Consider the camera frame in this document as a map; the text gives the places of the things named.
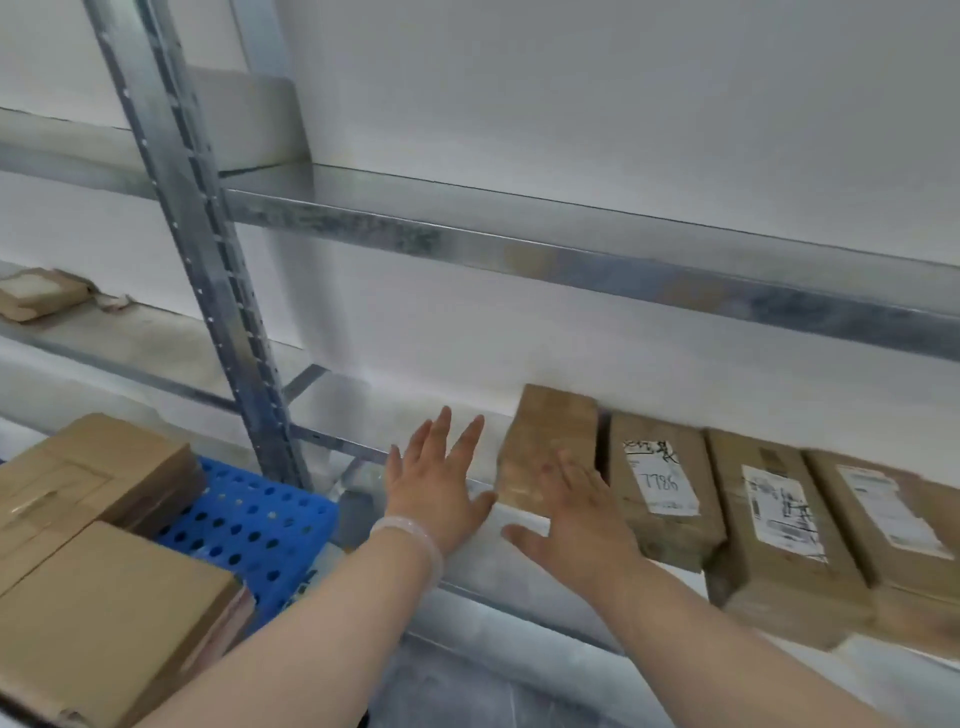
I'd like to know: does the person's left hand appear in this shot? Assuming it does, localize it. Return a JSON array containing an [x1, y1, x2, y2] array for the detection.
[[382, 404, 498, 558]]

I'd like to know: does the person's right hand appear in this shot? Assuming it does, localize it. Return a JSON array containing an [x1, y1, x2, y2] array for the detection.
[[500, 448, 646, 595]]

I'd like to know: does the blue perforated cart platform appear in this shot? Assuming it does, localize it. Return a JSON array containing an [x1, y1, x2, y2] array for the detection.
[[149, 455, 340, 639]]

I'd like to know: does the metal shelving rack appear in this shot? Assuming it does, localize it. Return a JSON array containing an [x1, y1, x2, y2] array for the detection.
[[0, 0, 960, 728]]

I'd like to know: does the large brown box printed square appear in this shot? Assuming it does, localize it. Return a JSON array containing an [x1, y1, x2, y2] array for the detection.
[[0, 412, 209, 598]]

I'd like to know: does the small box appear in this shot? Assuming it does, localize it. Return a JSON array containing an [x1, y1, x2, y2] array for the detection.
[[0, 267, 99, 324]]

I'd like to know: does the person's left forearm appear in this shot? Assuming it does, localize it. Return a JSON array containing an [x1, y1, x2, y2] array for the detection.
[[138, 536, 440, 728]]

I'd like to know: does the person's right forearm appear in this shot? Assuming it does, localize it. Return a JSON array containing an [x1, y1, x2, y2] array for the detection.
[[592, 558, 901, 728]]

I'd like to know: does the translucent white bracelet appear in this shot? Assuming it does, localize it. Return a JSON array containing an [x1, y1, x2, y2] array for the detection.
[[368, 515, 445, 586]]

